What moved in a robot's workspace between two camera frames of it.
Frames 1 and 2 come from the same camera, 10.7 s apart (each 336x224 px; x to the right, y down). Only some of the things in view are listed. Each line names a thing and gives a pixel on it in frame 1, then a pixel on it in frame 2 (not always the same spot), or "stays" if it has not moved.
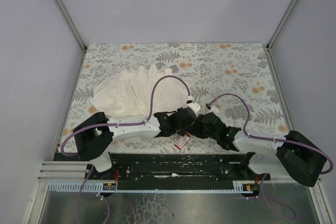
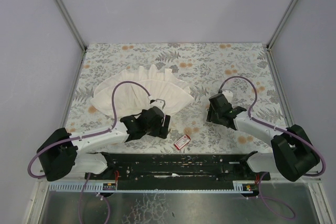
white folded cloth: [128, 93] stays
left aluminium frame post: [65, 11] stays
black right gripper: [201, 123] → [213, 114]
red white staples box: [182, 141] stays
